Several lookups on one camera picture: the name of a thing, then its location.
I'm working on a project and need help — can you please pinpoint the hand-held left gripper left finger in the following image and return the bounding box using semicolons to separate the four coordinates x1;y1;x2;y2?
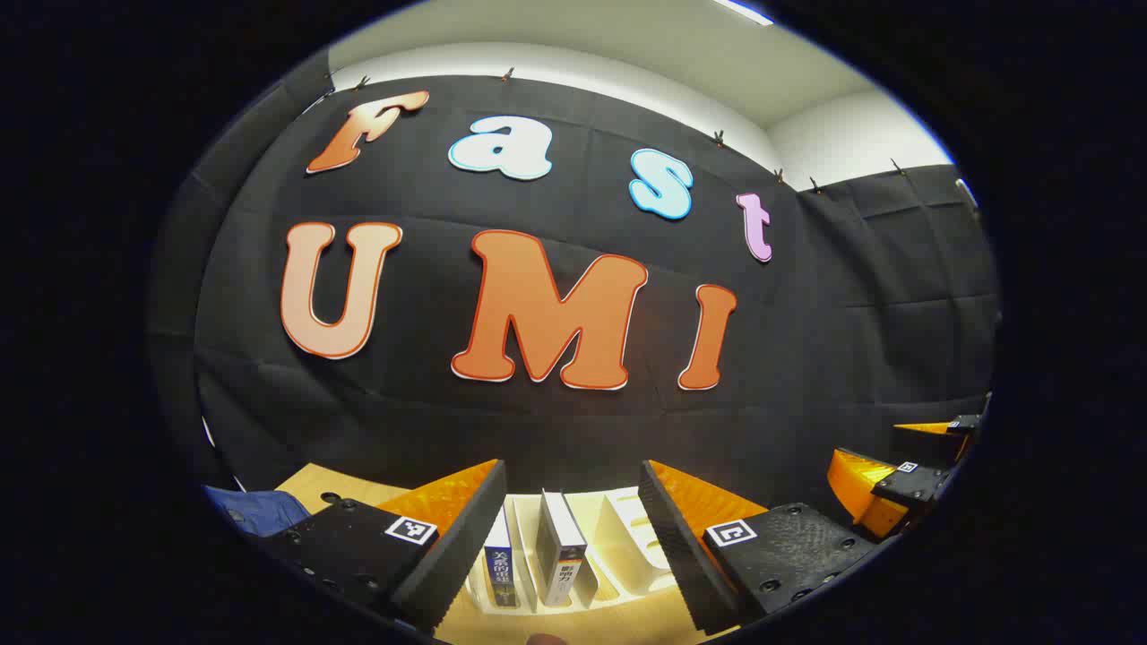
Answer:
255;459;508;635

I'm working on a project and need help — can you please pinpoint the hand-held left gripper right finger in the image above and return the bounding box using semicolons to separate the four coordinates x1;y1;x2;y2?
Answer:
638;460;877;637

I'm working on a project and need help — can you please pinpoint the blue spine book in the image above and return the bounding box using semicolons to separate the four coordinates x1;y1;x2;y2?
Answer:
482;529;519;610

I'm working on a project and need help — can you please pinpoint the white bookshelf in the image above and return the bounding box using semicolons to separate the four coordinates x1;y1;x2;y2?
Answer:
466;488;682;619

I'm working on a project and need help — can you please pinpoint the white grey book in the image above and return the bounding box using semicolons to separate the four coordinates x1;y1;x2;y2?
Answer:
535;489;599;610

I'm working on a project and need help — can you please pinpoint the blue schoolbag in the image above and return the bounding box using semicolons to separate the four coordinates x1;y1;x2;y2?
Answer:
202;484;310;538

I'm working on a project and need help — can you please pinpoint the black backdrop cloth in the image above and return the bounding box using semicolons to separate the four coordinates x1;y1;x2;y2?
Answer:
148;54;1003;538

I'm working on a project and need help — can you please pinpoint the ceiling light strip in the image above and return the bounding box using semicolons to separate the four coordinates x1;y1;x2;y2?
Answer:
712;0;774;26

